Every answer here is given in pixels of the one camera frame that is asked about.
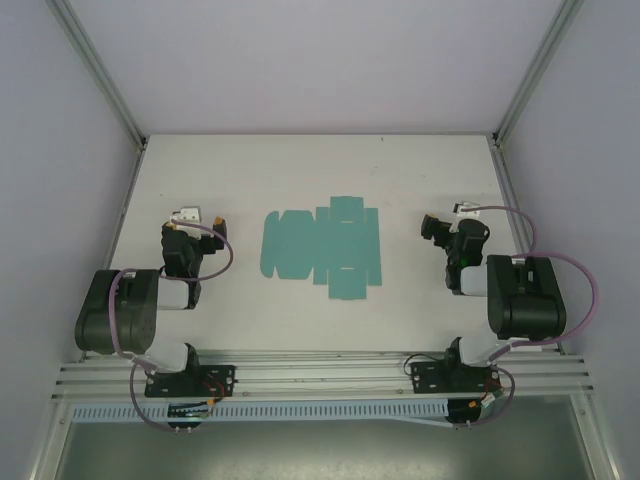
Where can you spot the teal corrugated paper box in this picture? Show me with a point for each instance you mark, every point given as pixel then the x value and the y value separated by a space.
pixel 295 245

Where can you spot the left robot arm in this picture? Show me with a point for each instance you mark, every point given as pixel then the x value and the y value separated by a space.
pixel 125 310

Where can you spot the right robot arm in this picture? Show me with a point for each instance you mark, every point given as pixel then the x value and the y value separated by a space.
pixel 530 305

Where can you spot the black connector block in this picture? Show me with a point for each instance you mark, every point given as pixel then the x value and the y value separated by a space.
pixel 182 417
pixel 465 415

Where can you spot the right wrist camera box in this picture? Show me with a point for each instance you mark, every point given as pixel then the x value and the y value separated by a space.
pixel 467 207

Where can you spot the aluminium table edge rail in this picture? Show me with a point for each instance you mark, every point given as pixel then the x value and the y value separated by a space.
pixel 117 240
pixel 520 240

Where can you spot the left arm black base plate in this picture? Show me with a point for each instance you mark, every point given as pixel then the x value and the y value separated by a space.
pixel 165 387

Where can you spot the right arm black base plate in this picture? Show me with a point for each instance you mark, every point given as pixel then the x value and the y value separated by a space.
pixel 430 380

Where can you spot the aluminium mounting rail beam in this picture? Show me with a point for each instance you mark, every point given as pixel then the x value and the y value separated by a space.
pixel 320 372

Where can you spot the aluminium frame post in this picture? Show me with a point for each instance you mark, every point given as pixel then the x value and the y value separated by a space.
pixel 100 70
pixel 537 70

